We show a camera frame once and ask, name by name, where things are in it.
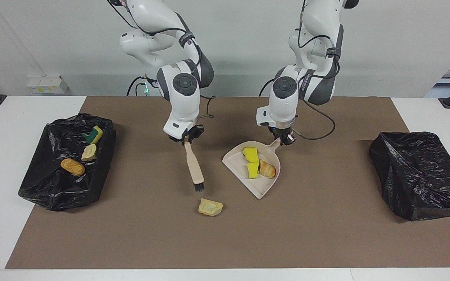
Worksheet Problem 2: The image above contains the beige brush with black bristles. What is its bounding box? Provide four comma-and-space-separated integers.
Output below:
184, 140, 205, 192

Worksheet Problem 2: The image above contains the yellow sponge with green backing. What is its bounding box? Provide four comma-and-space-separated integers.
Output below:
82, 125, 104, 145

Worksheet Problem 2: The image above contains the pale bread chunk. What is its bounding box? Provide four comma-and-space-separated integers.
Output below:
198, 198, 224, 217

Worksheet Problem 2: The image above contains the yellow curved sponge piece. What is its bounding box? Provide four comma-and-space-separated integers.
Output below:
242, 147, 260, 164

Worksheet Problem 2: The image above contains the brown table mat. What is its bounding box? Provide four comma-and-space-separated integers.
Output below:
5, 96, 450, 270

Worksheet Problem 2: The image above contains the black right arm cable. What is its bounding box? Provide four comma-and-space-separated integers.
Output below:
108, 0, 216, 119

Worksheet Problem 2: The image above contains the brown oval bun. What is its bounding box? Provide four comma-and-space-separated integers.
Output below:
61, 158, 86, 176

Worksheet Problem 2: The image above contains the black bag lined trash bin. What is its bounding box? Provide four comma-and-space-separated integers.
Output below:
18, 113, 117, 212
368, 132, 450, 222

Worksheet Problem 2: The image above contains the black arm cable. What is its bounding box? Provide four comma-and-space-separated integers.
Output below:
108, 0, 216, 119
297, 0, 336, 140

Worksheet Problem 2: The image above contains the orange croissant piece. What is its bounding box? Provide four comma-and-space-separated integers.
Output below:
258, 159, 277, 179

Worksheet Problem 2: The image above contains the white wall socket box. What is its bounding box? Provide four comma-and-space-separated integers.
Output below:
27, 75, 69, 94

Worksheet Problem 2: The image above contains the black base cable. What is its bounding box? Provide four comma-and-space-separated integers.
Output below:
127, 76, 147, 97
259, 78, 274, 97

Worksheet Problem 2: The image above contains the striped bread roll piece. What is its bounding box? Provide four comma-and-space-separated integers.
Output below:
81, 144, 98, 162

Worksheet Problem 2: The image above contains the beige plastic dustpan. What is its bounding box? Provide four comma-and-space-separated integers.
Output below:
222, 139, 282, 200

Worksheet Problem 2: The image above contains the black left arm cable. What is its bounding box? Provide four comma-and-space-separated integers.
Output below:
297, 0, 336, 140

